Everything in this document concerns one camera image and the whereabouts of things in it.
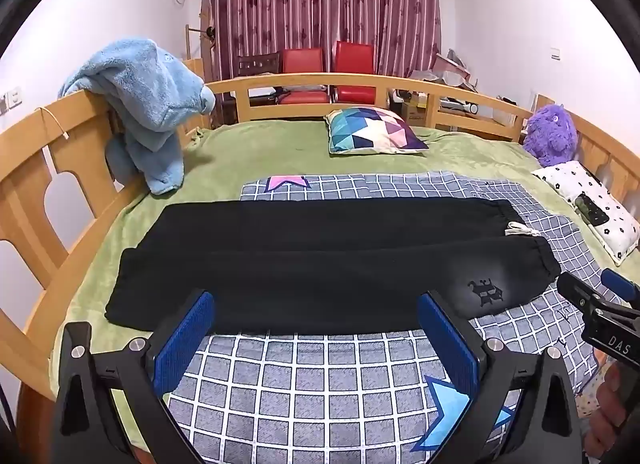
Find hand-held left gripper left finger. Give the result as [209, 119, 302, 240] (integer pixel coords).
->
[52, 289, 216, 464]

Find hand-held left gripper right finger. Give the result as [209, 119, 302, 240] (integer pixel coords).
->
[417, 290, 583, 464]

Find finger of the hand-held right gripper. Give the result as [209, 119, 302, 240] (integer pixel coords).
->
[601, 268, 640, 305]
[556, 271, 608, 317]

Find black pants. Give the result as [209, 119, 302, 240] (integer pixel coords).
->
[105, 198, 563, 337]

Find person's right hand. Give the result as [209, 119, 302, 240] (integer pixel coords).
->
[582, 361, 633, 457]

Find white flower print pillow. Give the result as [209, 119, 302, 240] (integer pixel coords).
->
[531, 161, 640, 266]

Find grey checked blanket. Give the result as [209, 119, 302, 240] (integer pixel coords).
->
[165, 171, 608, 464]

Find purple plush toy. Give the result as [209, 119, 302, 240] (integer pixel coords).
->
[522, 103, 580, 167]

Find green bedspread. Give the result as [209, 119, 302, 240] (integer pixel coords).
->
[47, 119, 631, 445]

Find geometric patterned pillow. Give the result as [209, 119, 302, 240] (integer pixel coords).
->
[324, 107, 430, 155]

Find cardboard box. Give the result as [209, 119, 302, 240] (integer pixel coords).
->
[402, 94, 431, 125]

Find blue plush garment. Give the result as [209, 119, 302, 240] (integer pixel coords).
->
[57, 37, 217, 196]

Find dark wooden chair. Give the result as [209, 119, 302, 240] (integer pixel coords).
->
[236, 52, 281, 105]

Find red chair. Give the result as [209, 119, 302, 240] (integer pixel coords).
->
[280, 48, 328, 105]
[332, 41, 377, 104]

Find wooden bed frame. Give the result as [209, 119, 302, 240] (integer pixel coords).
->
[0, 72, 640, 464]

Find white cable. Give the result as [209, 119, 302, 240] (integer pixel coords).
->
[35, 107, 68, 140]

